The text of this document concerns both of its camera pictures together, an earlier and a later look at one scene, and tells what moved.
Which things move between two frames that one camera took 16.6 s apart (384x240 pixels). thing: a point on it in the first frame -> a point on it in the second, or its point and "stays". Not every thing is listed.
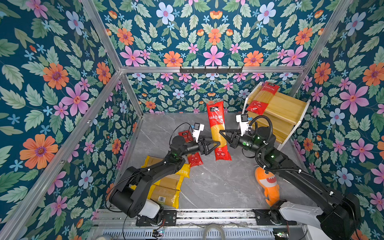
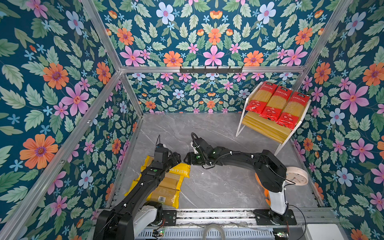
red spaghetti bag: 216,114 -> 273,110
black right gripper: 234,141 -> 191,158
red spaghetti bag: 194,158 -> 294,110
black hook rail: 210,70 stays
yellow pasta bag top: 184,171 stays
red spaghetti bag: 261,96 stays
